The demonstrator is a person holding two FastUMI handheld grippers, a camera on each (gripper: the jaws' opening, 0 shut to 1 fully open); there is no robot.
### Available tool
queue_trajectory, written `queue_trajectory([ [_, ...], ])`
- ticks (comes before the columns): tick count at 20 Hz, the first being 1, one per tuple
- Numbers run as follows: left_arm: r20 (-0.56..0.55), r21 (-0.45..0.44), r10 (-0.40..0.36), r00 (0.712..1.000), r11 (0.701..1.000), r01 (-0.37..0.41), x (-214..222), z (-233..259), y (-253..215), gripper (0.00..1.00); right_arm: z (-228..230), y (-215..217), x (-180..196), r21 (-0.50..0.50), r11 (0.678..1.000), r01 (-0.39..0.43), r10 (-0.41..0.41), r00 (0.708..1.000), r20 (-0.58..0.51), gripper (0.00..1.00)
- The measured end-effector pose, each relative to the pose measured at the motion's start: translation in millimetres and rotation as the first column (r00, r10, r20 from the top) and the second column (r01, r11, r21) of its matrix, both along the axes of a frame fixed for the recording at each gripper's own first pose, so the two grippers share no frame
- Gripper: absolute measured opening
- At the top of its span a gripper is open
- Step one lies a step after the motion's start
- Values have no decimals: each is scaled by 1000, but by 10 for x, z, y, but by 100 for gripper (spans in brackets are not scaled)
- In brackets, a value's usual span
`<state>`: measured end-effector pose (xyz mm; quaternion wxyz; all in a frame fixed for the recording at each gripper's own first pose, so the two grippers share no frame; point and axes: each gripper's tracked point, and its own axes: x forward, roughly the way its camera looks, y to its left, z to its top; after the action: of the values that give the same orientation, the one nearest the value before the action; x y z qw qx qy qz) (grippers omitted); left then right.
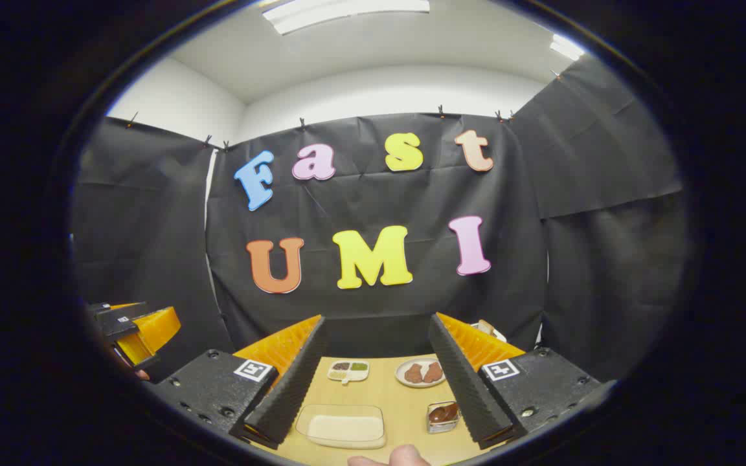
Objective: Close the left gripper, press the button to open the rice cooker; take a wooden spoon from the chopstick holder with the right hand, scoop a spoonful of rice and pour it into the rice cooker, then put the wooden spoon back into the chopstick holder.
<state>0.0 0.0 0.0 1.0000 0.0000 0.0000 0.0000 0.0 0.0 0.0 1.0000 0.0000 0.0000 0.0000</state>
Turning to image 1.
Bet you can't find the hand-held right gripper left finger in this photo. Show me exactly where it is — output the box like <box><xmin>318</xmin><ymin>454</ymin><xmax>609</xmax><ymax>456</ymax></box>
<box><xmin>153</xmin><ymin>315</ymin><xmax>330</xmax><ymax>450</ymax></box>

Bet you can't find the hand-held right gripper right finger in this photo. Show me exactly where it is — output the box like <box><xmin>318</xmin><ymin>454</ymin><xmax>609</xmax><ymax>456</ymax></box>
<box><xmin>428</xmin><ymin>313</ymin><xmax>607</xmax><ymax>450</ymax></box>

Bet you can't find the clear square chopstick holder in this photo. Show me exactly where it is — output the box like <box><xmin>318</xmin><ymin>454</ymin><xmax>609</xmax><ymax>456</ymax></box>
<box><xmin>426</xmin><ymin>401</ymin><xmax>460</xmax><ymax>434</ymax></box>

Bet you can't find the round white plate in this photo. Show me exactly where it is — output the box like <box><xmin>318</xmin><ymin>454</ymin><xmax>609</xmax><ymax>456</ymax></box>
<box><xmin>395</xmin><ymin>357</ymin><xmax>446</xmax><ymax>388</ymax></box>

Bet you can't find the white divided dish of beans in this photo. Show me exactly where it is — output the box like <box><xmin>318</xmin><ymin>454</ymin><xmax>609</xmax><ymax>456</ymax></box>
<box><xmin>328</xmin><ymin>360</ymin><xmax>370</xmax><ymax>386</ymax></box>

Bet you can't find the white toaster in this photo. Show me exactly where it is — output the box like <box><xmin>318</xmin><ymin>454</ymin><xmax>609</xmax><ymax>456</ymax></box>
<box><xmin>470</xmin><ymin>320</ymin><xmax>508</xmax><ymax>344</ymax></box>

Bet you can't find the black backdrop cloth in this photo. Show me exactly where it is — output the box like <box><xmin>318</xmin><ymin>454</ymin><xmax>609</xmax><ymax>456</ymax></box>
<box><xmin>72</xmin><ymin>55</ymin><xmax>691</xmax><ymax>383</ymax></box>

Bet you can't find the ceiling light panel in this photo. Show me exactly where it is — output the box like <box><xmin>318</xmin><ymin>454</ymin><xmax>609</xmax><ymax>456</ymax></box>
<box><xmin>550</xmin><ymin>34</ymin><xmax>585</xmax><ymax>61</ymax></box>
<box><xmin>263</xmin><ymin>0</ymin><xmax>431</xmax><ymax>34</ymax></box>

